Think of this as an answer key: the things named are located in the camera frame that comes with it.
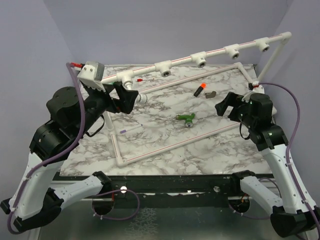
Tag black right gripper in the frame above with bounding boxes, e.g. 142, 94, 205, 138
215, 90, 256, 128

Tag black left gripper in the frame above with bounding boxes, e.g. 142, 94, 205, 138
74, 79, 139, 136

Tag green water faucet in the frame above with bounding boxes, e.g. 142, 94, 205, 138
175, 113, 196, 128

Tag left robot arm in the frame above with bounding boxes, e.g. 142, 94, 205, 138
0, 82, 139, 234

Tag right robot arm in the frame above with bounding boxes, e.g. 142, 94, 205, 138
215, 92, 320, 238

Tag white installed faucet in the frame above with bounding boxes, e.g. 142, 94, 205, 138
124, 81, 148, 105

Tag red capped white pen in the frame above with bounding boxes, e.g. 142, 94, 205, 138
136, 77, 155, 82

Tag grey brown small fitting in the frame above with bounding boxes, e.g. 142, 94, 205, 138
205, 91, 217, 99

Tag black orange marker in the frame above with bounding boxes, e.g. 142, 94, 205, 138
193, 83, 206, 97

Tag purple capped white pen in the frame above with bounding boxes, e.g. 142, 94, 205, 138
119, 123, 143, 134

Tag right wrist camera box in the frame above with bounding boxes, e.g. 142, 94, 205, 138
248, 81, 265, 95

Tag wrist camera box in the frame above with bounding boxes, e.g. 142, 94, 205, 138
77, 61, 106, 92
248, 81, 265, 95

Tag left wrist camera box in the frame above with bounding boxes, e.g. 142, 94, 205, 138
77, 61, 106, 92

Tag white PVC pipe frame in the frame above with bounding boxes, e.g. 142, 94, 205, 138
101, 31, 292, 167

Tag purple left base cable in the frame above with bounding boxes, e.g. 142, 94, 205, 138
91, 189, 141, 222

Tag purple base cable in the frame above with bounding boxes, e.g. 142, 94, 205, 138
227, 177, 282, 221
91, 189, 141, 222

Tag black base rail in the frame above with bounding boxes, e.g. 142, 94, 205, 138
49, 173, 276, 210

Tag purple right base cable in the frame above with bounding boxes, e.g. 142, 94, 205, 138
227, 177, 282, 221

